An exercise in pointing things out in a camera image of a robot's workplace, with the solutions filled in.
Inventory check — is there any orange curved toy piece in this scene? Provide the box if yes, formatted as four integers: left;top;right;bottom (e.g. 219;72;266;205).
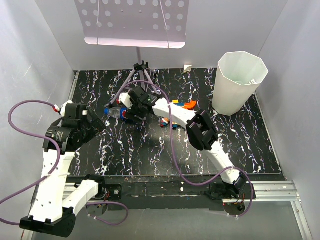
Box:
183;100;197;110

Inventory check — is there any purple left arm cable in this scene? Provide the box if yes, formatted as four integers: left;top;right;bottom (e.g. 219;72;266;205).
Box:
0;99;62;227

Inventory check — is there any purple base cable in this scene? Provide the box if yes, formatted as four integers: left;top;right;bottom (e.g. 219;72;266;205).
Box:
85;199;129;227

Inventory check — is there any beige toy brick vehicle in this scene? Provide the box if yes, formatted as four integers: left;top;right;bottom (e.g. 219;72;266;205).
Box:
171;122;181;130

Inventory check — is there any white octagonal plastic bin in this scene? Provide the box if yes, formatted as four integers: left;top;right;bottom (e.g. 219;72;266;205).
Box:
212;51;269;116

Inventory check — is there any small colourful toy figure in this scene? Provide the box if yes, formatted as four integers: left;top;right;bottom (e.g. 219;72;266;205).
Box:
160;117;170;128

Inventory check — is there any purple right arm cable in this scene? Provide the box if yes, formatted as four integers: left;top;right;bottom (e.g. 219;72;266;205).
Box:
123;80;255;218

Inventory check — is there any white perforated music stand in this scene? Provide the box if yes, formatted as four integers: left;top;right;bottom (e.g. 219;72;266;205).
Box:
74;0;190;91

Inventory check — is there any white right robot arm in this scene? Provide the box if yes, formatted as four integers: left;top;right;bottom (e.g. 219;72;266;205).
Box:
117;86;248;199

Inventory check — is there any large clear plastic bottle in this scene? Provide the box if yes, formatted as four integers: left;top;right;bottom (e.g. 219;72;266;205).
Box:
249;79;257;85

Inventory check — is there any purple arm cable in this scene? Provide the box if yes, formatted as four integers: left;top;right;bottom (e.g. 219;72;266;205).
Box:
0;99;62;227
123;80;255;218

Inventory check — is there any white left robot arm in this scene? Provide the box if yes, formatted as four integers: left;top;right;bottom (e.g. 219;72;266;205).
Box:
19;100;107;238

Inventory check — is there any small white wall bracket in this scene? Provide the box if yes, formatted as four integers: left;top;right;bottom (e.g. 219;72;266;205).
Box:
183;64;192;74

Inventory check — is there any Pepsi label plastic bottle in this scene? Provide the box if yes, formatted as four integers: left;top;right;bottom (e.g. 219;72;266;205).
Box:
104;107;132;122

